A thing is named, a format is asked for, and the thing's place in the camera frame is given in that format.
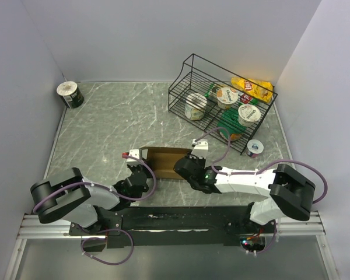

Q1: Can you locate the brown cardboard box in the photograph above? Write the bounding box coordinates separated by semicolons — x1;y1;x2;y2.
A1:
140;146;192;180

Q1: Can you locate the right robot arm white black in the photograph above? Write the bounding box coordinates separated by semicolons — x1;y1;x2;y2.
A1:
174;156;316;233

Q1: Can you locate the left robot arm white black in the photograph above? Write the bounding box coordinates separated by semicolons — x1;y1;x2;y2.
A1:
30;163;156;235

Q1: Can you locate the green snack package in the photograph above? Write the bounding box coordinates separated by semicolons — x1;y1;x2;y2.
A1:
218;108;246;142

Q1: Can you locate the small blue white cup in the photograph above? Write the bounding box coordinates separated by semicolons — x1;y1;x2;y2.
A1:
246;139;264;158

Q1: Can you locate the wrapped toilet paper roll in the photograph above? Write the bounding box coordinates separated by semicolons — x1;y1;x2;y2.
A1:
184;93;207;121

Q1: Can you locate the yogurt cup lower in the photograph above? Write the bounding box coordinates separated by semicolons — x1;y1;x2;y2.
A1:
238;104;261;127

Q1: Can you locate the yogurt cup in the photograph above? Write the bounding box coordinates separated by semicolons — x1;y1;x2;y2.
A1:
216;87;239;110
238;104;261;127

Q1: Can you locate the yogurt cup upper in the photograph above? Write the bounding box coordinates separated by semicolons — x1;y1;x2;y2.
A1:
216;87;239;110

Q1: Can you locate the red green snack packet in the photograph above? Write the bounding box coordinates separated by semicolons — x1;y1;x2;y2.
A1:
204;83;259;105

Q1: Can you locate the yellow chips bag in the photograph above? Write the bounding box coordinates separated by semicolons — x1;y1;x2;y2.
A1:
231;76;273;103

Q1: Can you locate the black chip can white lid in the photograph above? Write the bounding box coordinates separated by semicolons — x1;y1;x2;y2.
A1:
56;81;84;109

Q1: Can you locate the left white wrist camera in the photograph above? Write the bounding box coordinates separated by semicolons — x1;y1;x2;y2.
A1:
122;149;142;166

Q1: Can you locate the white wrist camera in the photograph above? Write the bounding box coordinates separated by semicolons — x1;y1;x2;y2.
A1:
122;149;142;166
191;138;208;159

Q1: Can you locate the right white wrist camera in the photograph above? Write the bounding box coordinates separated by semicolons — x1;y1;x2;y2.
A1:
191;138;208;159

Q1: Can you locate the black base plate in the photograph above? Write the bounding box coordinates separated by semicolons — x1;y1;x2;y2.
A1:
69;206;274;249

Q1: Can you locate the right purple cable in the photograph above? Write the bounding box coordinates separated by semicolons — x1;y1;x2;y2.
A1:
192;127;328;256

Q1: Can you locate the purple cable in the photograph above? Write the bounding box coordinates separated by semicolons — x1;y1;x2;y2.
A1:
31;154;157;265
192;127;328;256

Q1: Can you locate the black wire basket rack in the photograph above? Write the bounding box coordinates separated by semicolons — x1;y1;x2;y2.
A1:
168;54;277;153

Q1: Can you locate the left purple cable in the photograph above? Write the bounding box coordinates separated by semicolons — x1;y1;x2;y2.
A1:
31;154;157;265

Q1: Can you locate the aluminium rail frame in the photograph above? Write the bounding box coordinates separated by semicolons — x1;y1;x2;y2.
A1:
4;212;340;279

